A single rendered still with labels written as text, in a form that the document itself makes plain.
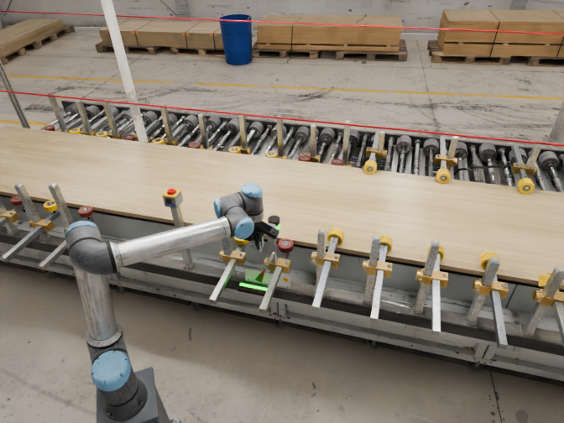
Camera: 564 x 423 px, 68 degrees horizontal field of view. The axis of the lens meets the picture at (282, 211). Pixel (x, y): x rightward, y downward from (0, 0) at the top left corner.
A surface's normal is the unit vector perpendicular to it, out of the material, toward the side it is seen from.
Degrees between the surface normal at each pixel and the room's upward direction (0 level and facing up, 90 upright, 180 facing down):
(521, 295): 90
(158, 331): 0
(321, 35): 90
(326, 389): 0
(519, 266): 0
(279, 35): 90
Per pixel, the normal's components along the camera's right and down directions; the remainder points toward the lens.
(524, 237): -0.03, -0.79
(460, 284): -0.27, 0.60
